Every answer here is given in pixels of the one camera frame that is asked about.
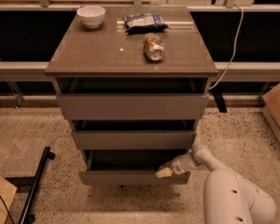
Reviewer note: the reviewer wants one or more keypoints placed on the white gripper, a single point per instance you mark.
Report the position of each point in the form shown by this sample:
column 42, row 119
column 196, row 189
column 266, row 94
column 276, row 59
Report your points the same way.
column 176, row 165

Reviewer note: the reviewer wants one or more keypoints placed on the grey bottom drawer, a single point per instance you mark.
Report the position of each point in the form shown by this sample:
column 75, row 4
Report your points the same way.
column 130, row 167

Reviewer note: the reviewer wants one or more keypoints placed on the grey drawer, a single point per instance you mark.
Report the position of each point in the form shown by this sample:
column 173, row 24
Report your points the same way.
column 133, row 98
column 134, row 134
column 130, row 167

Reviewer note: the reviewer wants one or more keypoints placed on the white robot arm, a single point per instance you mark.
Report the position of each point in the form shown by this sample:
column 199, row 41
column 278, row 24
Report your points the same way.
column 228, row 198

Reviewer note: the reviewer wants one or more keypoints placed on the grey middle drawer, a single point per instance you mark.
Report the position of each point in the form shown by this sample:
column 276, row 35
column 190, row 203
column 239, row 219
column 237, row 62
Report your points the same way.
column 134, row 134

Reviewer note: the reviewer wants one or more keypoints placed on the grey drawer cabinet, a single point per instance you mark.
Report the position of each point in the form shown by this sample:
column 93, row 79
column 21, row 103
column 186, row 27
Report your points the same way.
column 109, row 52

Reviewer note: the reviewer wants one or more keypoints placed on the grey top drawer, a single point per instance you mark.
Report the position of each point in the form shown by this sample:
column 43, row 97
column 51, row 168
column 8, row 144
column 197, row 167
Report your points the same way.
column 133, row 98

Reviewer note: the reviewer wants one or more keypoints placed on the cardboard box right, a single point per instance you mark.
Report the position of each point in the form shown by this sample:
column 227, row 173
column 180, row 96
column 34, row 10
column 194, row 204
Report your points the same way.
column 271, row 110

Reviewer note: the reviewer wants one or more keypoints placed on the cardboard box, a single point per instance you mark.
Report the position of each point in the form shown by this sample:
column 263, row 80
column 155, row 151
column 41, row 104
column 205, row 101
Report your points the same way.
column 271, row 110
column 7, row 195

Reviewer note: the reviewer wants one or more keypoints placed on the black metal stand leg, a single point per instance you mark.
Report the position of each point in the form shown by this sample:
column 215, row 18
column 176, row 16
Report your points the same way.
column 31, row 184

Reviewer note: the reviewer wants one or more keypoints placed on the blue white snack bag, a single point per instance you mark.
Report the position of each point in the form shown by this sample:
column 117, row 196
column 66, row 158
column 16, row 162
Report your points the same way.
column 143, row 22

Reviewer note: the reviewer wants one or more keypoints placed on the cardboard box left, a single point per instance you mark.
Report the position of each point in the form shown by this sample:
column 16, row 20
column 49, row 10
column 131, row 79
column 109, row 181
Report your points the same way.
column 7, row 195

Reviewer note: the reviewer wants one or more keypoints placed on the white ceramic bowl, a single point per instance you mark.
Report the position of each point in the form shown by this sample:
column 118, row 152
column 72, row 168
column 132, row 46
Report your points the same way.
column 91, row 16

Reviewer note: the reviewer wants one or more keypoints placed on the grey metal rail frame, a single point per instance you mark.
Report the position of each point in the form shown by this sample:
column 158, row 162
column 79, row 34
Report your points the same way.
column 21, row 70

